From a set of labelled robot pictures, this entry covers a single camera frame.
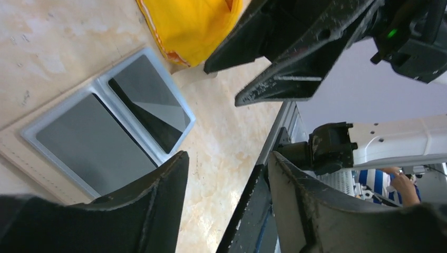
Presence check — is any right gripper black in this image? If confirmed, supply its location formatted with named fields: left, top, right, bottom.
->
left=365, top=1, right=446, bottom=84

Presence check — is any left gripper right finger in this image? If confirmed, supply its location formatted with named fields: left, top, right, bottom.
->
left=268, top=152, right=446, bottom=252

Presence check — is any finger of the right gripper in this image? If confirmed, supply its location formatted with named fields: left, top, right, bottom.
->
left=204, top=1, right=300, bottom=74
left=235, top=1, right=376, bottom=106

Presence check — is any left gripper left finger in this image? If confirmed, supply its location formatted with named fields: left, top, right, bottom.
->
left=1, top=151, right=189, bottom=252

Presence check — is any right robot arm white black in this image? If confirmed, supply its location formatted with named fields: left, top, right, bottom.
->
left=204, top=0, right=446, bottom=175

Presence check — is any yellow jacket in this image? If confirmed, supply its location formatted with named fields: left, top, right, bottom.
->
left=137, top=0, right=243, bottom=67

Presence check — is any person in striped shirt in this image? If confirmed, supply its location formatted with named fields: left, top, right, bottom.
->
left=355, top=167, right=421, bottom=207

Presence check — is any aluminium front rail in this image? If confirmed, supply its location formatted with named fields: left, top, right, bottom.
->
left=255, top=102, right=308, bottom=166

